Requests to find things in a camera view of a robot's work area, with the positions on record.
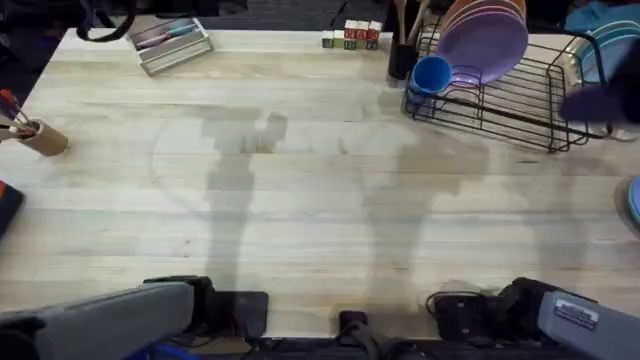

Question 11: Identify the dark navy cup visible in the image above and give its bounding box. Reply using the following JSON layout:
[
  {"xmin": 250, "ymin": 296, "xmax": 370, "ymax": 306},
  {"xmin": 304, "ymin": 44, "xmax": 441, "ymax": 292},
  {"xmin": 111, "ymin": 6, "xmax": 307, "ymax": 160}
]
[{"xmin": 559, "ymin": 87, "xmax": 626, "ymax": 124}]

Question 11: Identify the light blue cup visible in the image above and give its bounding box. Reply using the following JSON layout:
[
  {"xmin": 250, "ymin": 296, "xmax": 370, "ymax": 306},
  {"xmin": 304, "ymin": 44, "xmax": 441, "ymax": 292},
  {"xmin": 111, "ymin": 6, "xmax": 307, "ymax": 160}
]
[{"xmin": 409, "ymin": 54, "xmax": 454, "ymax": 97}]

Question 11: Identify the tan cup with tools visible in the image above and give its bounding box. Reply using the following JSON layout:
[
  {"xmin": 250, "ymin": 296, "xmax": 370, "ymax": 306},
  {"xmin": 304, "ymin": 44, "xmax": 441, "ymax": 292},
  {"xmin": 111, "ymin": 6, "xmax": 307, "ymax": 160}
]
[{"xmin": 0, "ymin": 88, "xmax": 70, "ymax": 157}]

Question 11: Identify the teal plate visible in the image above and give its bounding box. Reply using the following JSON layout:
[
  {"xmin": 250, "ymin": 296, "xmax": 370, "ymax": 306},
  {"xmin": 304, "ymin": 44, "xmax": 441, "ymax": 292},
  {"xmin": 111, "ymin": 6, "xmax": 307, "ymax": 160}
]
[{"xmin": 569, "ymin": 19, "xmax": 629, "ymax": 84}]

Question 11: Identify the light blue plate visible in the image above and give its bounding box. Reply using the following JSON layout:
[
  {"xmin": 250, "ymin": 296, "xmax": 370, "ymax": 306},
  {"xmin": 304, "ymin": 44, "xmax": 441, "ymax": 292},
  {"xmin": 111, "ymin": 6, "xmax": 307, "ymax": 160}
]
[{"xmin": 627, "ymin": 174, "xmax": 640, "ymax": 226}]

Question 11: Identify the purple plate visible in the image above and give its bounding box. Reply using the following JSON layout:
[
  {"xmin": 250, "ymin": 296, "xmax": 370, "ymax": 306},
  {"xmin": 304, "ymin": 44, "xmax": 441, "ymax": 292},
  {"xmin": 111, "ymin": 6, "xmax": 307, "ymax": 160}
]
[{"xmin": 437, "ymin": 12, "xmax": 530, "ymax": 87}]

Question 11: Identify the orange plate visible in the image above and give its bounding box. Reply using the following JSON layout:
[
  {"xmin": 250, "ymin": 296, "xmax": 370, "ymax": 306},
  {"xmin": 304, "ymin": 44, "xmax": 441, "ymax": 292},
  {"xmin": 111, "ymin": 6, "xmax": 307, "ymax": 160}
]
[{"xmin": 442, "ymin": 0, "xmax": 527, "ymax": 31}]

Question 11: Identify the wooden utensil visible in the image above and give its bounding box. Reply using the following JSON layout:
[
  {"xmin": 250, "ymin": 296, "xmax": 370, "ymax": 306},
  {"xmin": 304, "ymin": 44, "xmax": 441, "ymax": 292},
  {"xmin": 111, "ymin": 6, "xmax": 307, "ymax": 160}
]
[
  {"xmin": 408, "ymin": 0, "xmax": 432, "ymax": 47},
  {"xmin": 393, "ymin": 0, "xmax": 409, "ymax": 46}
]

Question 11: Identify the black utensil holder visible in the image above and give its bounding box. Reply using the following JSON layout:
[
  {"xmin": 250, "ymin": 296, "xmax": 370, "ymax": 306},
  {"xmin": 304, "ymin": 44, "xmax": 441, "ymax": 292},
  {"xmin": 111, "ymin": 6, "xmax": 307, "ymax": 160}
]
[{"xmin": 387, "ymin": 42, "xmax": 419, "ymax": 81}]

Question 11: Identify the heap of toy blocks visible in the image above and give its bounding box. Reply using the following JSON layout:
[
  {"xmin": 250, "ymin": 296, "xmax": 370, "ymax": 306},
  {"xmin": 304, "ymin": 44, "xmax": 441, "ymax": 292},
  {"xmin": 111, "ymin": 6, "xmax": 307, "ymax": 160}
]
[{"xmin": 321, "ymin": 19, "xmax": 384, "ymax": 51}]

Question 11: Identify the black and orange case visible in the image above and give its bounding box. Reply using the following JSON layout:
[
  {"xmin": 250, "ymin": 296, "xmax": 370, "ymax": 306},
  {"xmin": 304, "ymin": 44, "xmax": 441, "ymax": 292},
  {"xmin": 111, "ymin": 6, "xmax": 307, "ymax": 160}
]
[{"xmin": 0, "ymin": 179, "xmax": 25, "ymax": 237}]

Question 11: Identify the black wire dish rack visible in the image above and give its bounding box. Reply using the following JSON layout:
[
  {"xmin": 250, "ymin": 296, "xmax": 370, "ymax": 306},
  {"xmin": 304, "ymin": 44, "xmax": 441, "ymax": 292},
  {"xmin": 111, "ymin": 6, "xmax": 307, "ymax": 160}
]
[{"xmin": 402, "ymin": 22, "xmax": 615, "ymax": 154}]

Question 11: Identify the black rail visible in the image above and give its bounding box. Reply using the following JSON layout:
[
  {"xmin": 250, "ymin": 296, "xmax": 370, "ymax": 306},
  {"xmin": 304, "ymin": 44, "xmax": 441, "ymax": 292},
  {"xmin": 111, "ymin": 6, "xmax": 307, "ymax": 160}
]
[{"xmin": 164, "ymin": 309, "xmax": 640, "ymax": 360}]

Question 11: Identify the black strap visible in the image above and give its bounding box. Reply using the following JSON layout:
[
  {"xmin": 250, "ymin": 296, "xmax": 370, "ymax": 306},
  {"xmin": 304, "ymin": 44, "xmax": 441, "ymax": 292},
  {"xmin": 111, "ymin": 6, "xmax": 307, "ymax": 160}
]
[{"xmin": 74, "ymin": 0, "xmax": 137, "ymax": 44}]

